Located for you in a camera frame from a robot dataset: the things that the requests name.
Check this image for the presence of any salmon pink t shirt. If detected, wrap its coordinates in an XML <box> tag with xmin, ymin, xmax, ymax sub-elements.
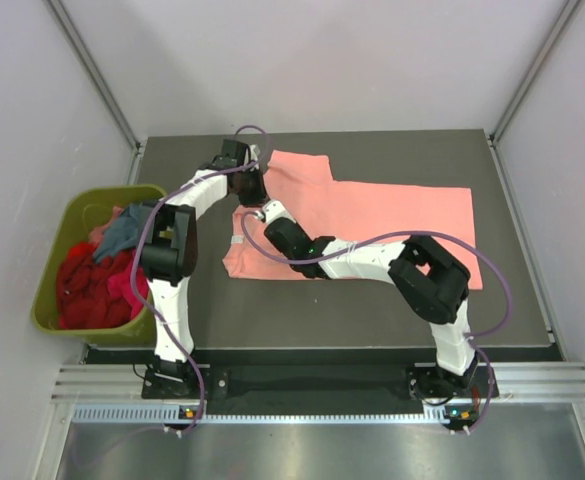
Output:
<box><xmin>223</xmin><ymin>150</ymin><xmax>483</xmax><ymax>290</ymax></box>

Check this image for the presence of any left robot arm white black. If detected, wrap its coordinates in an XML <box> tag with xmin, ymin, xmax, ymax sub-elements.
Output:
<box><xmin>135</xmin><ymin>139</ymin><xmax>267</xmax><ymax>398</ymax></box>

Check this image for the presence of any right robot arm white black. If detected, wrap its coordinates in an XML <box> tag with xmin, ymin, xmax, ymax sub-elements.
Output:
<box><xmin>258</xmin><ymin>200</ymin><xmax>478</xmax><ymax>405</ymax></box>

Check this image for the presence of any grey blue t shirt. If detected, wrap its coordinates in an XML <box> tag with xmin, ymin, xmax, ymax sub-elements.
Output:
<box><xmin>93</xmin><ymin>203</ymin><xmax>144</xmax><ymax>264</ymax></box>

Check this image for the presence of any magenta pink t shirt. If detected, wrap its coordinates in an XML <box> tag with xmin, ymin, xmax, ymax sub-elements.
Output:
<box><xmin>107</xmin><ymin>264</ymin><xmax>149</xmax><ymax>321</ymax></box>

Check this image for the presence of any olive green plastic bin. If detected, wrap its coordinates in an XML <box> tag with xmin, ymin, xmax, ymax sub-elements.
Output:
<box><xmin>31</xmin><ymin>184</ymin><xmax>166</xmax><ymax>348</ymax></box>

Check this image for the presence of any red t shirt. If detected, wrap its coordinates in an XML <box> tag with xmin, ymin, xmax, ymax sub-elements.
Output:
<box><xmin>56</xmin><ymin>242</ymin><xmax>134</xmax><ymax>330</ymax></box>

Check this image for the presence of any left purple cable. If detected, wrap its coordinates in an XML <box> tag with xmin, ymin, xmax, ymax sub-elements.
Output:
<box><xmin>129</xmin><ymin>124</ymin><xmax>273</xmax><ymax>434</ymax></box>

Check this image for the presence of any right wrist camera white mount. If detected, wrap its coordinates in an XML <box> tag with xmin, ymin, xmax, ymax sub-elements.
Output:
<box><xmin>255</xmin><ymin>200</ymin><xmax>296</xmax><ymax>225</ymax></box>

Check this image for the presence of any left aluminium corner post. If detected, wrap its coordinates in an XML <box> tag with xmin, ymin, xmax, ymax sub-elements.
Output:
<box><xmin>41</xmin><ymin>0</ymin><xmax>146</xmax><ymax>154</ymax></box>

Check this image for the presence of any aluminium corner post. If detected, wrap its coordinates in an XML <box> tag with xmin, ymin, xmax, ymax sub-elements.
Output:
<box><xmin>41</xmin><ymin>0</ymin><xmax>146</xmax><ymax>154</ymax></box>
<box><xmin>486</xmin><ymin>0</ymin><xmax>585</xmax><ymax>146</ymax></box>

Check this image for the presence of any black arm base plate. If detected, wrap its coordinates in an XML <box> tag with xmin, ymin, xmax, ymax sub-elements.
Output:
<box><xmin>141</xmin><ymin>362</ymin><xmax>498</xmax><ymax>401</ymax></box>

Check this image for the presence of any slotted grey cable duct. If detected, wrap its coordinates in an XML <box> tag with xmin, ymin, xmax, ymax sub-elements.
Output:
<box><xmin>73</xmin><ymin>404</ymin><xmax>470</xmax><ymax>426</ymax></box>

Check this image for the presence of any right aluminium corner post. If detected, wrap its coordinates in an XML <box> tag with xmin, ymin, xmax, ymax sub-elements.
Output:
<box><xmin>486</xmin><ymin>0</ymin><xmax>585</xmax><ymax>146</ymax></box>

